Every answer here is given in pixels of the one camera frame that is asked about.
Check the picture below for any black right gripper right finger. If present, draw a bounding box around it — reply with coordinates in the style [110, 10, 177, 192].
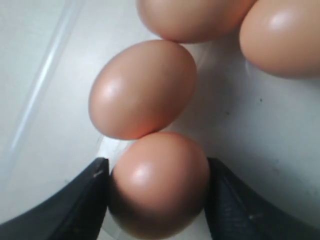
[204, 158, 320, 240]

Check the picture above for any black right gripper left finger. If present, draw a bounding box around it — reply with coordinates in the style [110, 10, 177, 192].
[0, 157, 109, 240]

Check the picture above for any brown egg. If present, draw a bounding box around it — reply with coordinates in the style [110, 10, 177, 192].
[135, 0, 255, 44]
[239, 0, 320, 78]
[109, 132, 210, 240]
[88, 40, 197, 140]

